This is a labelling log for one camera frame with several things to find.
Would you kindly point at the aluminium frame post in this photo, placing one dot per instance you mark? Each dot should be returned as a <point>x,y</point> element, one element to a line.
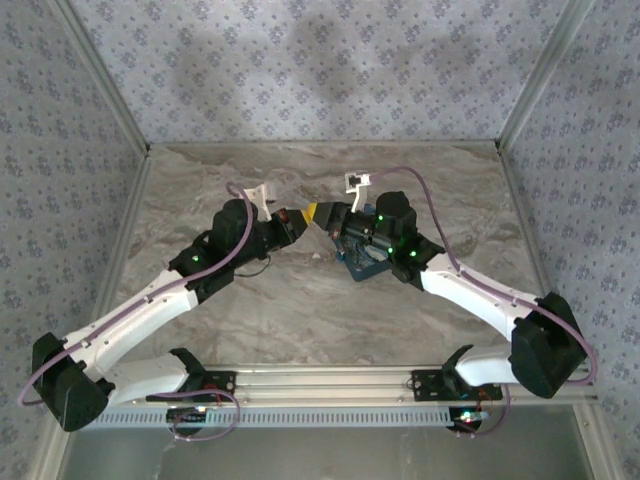
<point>542,75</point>
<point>105,80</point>

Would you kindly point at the black left controller board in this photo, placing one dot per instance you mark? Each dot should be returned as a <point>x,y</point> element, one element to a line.
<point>187,415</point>

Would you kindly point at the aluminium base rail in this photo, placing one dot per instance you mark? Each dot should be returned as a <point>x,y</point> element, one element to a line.
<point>320,382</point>

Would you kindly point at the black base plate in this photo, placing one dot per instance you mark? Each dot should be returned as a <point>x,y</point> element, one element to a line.
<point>217,382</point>
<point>427,385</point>

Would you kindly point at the right controller board with lights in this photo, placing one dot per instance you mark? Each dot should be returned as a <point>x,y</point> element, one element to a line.
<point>469,417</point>

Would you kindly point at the dark blue patterned tray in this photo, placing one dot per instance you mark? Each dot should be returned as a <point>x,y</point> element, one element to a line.
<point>367,270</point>

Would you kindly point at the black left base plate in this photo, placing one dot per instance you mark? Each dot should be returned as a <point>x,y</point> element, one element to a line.
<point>217,382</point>

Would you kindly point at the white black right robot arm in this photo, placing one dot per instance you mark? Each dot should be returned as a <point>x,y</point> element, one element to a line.
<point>470,290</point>

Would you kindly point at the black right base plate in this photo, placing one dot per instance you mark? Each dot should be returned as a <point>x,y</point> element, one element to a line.
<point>427,385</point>

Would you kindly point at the aluminium table edge rail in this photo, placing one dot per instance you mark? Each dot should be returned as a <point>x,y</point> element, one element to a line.
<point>530,225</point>
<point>122,240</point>

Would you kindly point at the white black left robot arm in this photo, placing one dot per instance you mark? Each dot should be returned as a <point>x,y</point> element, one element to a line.
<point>145,310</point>

